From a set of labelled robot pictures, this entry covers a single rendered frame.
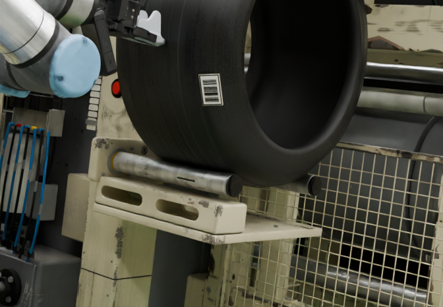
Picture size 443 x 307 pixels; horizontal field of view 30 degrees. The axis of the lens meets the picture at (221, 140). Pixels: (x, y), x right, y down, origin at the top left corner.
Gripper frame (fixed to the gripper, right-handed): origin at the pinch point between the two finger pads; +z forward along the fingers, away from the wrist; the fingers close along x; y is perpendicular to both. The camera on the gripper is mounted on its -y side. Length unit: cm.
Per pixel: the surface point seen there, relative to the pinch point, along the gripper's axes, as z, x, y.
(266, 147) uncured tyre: 23.0, -12.1, -14.6
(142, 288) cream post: 37, 27, -52
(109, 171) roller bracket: 17.2, 24.7, -25.8
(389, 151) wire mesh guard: 64, -16, -9
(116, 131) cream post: 23.6, 32.3, -16.6
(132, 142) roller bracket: 22.2, 24.7, -18.5
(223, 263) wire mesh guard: 68, 29, -45
